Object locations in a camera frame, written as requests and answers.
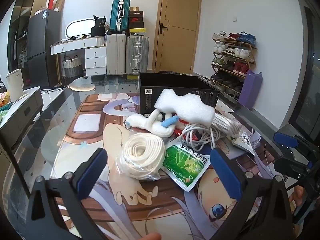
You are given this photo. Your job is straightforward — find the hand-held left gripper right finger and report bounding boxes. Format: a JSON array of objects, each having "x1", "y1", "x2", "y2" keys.
[{"x1": 210, "y1": 147, "x2": 294, "y2": 240}]

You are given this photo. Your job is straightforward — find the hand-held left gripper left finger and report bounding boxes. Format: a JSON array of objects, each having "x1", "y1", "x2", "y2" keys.
[{"x1": 26, "y1": 147, "x2": 108, "y2": 240}]

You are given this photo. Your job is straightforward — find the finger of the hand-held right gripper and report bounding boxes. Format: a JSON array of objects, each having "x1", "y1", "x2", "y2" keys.
[
  {"x1": 273, "y1": 125, "x2": 320, "y2": 153},
  {"x1": 274, "y1": 155, "x2": 314, "y2": 179}
]

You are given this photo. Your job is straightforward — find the green medicine packet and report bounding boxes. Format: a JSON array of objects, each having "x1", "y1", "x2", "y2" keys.
[{"x1": 162, "y1": 140, "x2": 212, "y2": 192}]

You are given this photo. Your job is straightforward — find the white cable bundle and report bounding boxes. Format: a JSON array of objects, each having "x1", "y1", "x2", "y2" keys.
[{"x1": 180, "y1": 122, "x2": 232, "y2": 150}]

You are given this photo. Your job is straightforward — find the bagged white cord pack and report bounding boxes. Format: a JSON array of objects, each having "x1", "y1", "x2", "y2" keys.
[{"x1": 211, "y1": 112, "x2": 259, "y2": 155}]

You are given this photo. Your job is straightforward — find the white rope coil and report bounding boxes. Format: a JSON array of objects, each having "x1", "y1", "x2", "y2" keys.
[{"x1": 115, "y1": 132, "x2": 166, "y2": 180}]

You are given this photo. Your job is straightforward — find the white plush toy keychain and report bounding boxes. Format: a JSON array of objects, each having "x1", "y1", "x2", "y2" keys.
[{"x1": 124, "y1": 109, "x2": 179, "y2": 137}]

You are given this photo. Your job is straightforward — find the white foam block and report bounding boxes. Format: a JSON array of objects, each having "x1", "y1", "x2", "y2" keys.
[{"x1": 154, "y1": 88, "x2": 216, "y2": 128}]

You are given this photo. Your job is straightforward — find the black cardboard box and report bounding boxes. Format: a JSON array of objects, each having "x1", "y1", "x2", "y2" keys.
[{"x1": 138, "y1": 72, "x2": 220, "y2": 117}]

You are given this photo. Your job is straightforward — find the person's right hand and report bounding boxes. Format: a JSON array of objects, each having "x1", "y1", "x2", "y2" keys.
[{"x1": 289, "y1": 186, "x2": 304, "y2": 212}]

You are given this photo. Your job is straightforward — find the purple bag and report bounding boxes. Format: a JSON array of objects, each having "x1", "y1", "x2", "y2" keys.
[{"x1": 237, "y1": 69, "x2": 263, "y2": 110}]

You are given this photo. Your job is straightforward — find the red plastic packet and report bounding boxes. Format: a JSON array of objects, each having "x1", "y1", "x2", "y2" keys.
[{"x1": 175, "y1": 120, "x2": 191, "y2": 140}]

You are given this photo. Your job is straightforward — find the dark window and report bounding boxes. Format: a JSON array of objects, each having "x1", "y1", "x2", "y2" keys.
[{"x1": 289, "y1": 5, "x2": 320, "y2": 135}]

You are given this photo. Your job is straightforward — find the printed table mat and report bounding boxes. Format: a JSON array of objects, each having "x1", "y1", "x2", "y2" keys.
[{"x1": 50, "y1": 92, "x2": 283, "y2": 240}]

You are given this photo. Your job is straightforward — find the white round stool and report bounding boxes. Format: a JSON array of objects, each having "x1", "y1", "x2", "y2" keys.
[{"x1": 69, "y1": 76, "x2": 95, "y2": 92}]

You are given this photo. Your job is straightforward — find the wooden shoe rack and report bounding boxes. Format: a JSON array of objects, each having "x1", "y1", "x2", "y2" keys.
[{"x1": 210, "y1": 31, "x2": 257, "y2": 98}]

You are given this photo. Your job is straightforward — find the grey sideboard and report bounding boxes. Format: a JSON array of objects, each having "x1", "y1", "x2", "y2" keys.
[{"x1": 0, "y1": 86, "x2": 43, "y2": 135}]

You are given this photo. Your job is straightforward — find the group of assorted shoes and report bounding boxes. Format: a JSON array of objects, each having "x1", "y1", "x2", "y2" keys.
[{"x1": 211, "y1": 31, "x2": 256, "y2": 95}]

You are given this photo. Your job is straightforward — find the woven basket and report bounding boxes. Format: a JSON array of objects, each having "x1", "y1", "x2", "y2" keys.
[{"x1": 62, "y1": 56, "x2": 83, "y2": 78}]

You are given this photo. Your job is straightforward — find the colourful snack packets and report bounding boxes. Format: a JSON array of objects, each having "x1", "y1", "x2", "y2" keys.
[{"x1": 0, "y1": 90, "x2": 13, "y2": 123}]

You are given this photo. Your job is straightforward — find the white dresser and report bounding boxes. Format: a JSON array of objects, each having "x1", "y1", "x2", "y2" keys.
[{"x1": 51, "y1": 36, "x2": 107, "y2": 75}]

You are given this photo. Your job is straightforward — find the white countertop appliance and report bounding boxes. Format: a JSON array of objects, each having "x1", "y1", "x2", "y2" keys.
[{"x1": 6, "y1": 69, "x2": 28, "y2": 102}]

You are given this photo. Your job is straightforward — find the white suitcase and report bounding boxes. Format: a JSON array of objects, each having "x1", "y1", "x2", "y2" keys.
[{"x1": 106, "y1": 33, "x2": 127, "y2": 75}]

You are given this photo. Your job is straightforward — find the silver suitcase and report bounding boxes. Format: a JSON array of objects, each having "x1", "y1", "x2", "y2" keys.
[{"x1": 126, "y1": 35, "x2": 150, "y2": 74}]

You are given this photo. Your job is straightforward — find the black refrigerator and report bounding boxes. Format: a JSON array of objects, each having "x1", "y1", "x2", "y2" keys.
[{"x1": 27, "y1": 9, "x2": 62, "y2": 88}]

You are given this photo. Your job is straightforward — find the black bag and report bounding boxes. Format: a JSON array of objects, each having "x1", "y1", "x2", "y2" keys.
[{"x1": 90, "y1": 15, "x2": 108, "y2": 37}]

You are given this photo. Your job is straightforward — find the oval mirror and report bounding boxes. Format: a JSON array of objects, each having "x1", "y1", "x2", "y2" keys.
[{"x1": 65, "y1": 17, "x2": 95, "y2": 38}]

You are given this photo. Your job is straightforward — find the tan wooden door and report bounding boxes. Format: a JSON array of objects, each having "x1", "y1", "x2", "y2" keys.
[{"x1": 155, "y1": 0, "x2": 202, "y2": 74}]

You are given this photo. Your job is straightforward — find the dark red shoe box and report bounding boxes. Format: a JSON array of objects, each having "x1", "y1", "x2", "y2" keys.
[{"x1": 128, "y1": 17, "x2": 145, "y2": 28}]

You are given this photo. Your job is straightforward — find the teal suitcase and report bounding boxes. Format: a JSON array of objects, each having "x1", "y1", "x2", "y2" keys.
[{"x1": 110, "y1": 0, "x2": 131, "y2": 33}]

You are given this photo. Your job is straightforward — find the dark glass display cabinet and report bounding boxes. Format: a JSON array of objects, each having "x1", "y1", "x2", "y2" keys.
[{"x1": 7, "y1": 0, "x2": 50, "y2": 80}]

